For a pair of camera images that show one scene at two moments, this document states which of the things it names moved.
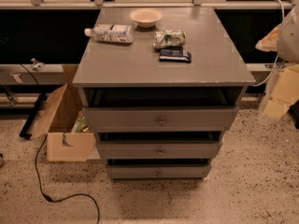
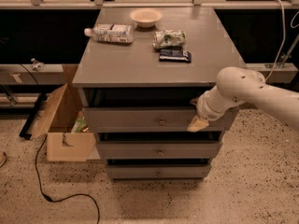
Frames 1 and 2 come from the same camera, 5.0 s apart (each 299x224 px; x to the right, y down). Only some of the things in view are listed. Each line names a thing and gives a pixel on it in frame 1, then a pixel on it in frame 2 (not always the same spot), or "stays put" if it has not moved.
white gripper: [289, 38] -> [203, 107]
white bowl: [146, 18] stays put
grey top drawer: [154, 119] stays put
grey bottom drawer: [159, 171] stays put
